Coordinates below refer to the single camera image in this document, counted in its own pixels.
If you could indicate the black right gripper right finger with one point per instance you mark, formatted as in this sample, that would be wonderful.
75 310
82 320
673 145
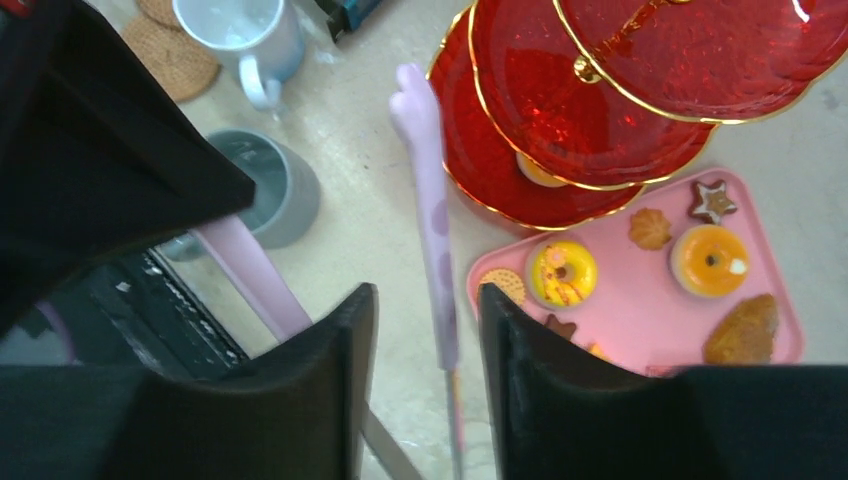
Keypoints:
559 412

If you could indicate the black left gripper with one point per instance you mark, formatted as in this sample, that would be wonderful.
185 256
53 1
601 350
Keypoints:
96 159

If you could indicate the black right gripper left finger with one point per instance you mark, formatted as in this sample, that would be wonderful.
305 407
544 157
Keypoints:
294 412

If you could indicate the orange glazed donut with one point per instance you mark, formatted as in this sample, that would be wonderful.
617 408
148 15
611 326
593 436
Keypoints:
709 261

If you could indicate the pink handled metal tongs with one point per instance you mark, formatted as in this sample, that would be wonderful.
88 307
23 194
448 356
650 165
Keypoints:
416 116

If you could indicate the woven round coaster lower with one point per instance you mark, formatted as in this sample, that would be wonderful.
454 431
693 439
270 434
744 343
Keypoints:
182 67

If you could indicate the woven round coaster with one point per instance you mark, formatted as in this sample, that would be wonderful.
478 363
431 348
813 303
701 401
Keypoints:
182 67
160 11

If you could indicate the yellow glazed donut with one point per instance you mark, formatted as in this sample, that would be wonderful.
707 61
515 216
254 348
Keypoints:
561 274

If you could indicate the round yellow cracker bottom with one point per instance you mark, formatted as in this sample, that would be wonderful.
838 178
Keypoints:
508 281

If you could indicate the woven round coaster upper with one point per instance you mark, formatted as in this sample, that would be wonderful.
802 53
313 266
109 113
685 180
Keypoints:
160 11

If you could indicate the pink serving tray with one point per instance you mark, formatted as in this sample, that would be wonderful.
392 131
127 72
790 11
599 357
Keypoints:
639 316

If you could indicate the grey ceramic mug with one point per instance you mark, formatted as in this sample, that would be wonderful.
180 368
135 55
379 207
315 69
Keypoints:
288 192

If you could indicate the brown croissant bread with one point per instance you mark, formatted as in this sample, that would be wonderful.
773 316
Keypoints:
746 335

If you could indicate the small brown swirl cookie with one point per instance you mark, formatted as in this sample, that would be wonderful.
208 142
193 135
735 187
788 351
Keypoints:
649 229

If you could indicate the white ceramic mug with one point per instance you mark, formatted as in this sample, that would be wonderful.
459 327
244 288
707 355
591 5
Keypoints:
259 41

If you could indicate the chocolate star cookie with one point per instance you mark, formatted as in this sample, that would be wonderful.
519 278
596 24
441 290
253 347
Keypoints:
711 202

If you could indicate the dark grey box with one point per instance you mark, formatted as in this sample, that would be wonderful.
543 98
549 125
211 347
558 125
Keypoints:
345 16

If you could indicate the red three-tier cake stand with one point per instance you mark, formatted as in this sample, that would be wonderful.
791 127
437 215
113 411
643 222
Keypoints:
613 96

